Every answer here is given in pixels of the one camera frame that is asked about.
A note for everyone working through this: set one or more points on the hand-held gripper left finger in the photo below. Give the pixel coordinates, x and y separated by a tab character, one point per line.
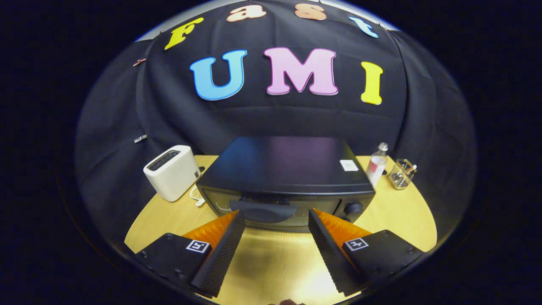
222	258

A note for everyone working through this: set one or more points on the white bread toaster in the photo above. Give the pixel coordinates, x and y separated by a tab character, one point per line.
173	178

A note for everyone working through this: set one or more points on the pink clothespin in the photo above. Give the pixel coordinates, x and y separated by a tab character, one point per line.
139	62

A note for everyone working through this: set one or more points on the black toaster oven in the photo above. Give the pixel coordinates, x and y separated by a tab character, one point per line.
288	161

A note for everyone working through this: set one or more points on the clear plastic bottle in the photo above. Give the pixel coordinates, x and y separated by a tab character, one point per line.
376	167

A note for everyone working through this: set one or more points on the wooden stick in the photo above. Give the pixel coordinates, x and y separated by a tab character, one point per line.
411	168

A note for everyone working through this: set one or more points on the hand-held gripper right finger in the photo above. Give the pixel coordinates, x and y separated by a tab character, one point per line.
330	258

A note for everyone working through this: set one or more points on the black backdrop cloth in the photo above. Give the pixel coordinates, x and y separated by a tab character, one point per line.
254	118

